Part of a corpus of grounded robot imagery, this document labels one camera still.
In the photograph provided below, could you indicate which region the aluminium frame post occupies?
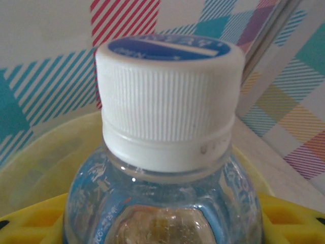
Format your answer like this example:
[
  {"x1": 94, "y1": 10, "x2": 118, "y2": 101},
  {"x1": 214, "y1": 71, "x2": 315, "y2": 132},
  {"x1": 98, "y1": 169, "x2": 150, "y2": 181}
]
[{"x1": 240, "y1": 0, "x2": 305, "y2": 88}]

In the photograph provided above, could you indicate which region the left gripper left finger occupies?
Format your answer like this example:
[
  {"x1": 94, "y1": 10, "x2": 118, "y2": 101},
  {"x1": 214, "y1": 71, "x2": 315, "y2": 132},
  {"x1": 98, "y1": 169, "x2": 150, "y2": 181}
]
[{"x1": 0, "y1": 192, "x2": 67, "y2": 244}]

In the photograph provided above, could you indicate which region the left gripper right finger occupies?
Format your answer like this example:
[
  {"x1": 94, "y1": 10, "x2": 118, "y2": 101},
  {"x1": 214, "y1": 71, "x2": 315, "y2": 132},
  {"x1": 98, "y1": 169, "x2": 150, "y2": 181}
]
[{"x1": 256, "y1": 192, "x2": 325, "y2": 244}]

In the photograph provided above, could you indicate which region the blue label plastic bottle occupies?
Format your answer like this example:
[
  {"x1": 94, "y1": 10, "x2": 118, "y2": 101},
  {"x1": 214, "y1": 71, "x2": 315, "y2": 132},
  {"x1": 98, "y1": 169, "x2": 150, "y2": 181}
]
[{"x1": 62, "y1": 35, "x2": 265, "y2": 244}]

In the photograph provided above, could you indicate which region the pale yellow plastic bin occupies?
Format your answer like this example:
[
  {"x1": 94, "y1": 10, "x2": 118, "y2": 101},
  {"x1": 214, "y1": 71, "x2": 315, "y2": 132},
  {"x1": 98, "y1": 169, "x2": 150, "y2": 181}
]
[{"x1": 0, "y1": 111, "x2": 279, "y2": 222}]

